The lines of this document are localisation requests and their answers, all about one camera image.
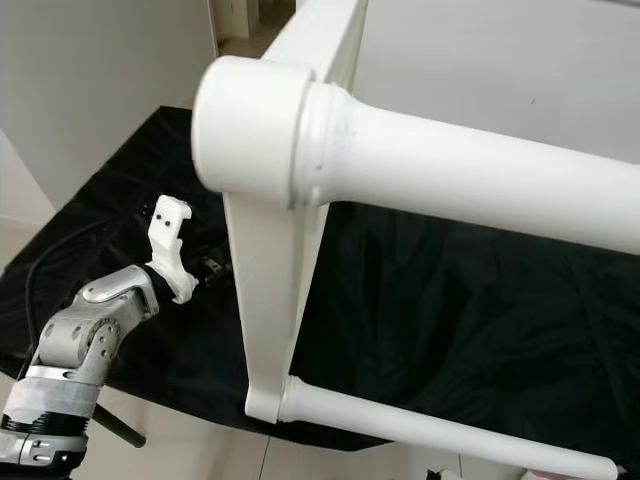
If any white plastic table top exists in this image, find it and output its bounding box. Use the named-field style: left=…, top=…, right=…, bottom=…
left=190, top=0, right=369, bottom=423

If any white plastic table leg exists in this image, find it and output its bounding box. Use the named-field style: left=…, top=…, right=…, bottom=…
left=290, top=80, right=640, bottom=256
left=278, top=375, right=621, bottom=480

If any black metal table leg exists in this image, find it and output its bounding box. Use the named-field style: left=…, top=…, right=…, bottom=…
left=95, top=405, right=149, bottom=448

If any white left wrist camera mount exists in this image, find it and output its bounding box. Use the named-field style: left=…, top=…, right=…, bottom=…
left=145, top=195, right=199, bottom=306

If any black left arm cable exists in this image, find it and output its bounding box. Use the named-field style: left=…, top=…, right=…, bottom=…
left=38, top=215, right=156, bottom=301

